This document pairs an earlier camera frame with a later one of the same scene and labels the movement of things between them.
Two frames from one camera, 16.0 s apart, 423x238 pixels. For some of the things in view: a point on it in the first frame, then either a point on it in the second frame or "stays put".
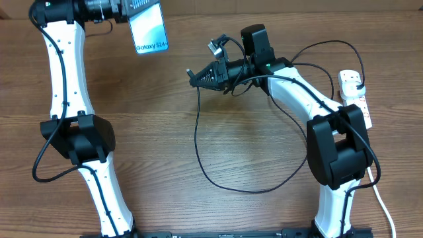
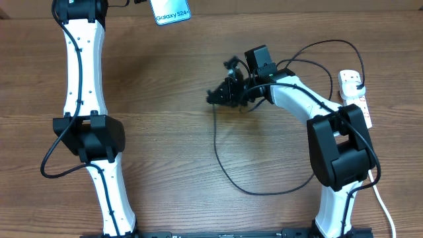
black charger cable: x=272 y=97 to x=308 y=180
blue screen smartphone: x=149 y=30 to x=168 y=11
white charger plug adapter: x=353 y=88 stays put
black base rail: x=290 y=233 stays put
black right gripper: x=221 y=76 to x=229 y=98
